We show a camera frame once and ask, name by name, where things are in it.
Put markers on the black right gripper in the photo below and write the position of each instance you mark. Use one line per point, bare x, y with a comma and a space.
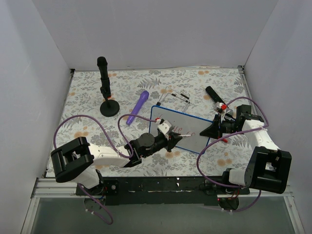
218, 126

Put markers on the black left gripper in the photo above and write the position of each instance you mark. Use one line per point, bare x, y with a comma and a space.
169, 141

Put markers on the blue framed whiteboard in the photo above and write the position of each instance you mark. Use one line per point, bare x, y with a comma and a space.
185, 124

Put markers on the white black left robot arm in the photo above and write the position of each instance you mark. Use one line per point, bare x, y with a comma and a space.
75, 160

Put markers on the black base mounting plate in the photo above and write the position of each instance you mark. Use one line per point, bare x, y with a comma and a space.
139, 198

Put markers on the black round microphone stand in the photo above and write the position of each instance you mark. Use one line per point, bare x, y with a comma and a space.
109, 107

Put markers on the black microphone on stand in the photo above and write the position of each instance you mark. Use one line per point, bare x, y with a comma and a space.
105, 82

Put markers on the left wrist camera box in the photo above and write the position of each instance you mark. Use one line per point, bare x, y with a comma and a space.
164, 127

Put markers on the black wire whiteboard stand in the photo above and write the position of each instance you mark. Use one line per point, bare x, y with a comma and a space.
173, 95

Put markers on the aluminium front rail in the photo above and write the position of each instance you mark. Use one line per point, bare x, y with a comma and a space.
119, 185

